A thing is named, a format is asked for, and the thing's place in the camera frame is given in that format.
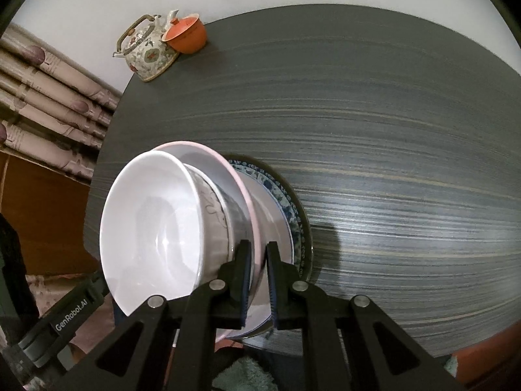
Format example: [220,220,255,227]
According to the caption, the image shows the white bowl Rabbit pink base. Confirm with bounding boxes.
[185,163,247,290]

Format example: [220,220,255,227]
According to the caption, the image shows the white plate pink flowers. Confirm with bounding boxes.
[231,167,295,338]

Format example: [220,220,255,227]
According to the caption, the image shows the white bowl Dog blue base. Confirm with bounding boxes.
[99,149,234,317]

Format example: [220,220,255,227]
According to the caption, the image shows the pink bowl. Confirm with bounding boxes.
[152,140,262,343]

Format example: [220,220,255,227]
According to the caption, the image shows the right blue floral plate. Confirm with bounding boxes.
[225,158,315,283]

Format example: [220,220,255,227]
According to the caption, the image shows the beige patterned curtain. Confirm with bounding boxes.
[1,25,119,182]

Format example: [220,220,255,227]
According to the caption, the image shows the orange lidded cup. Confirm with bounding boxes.
[162,13,207,55]

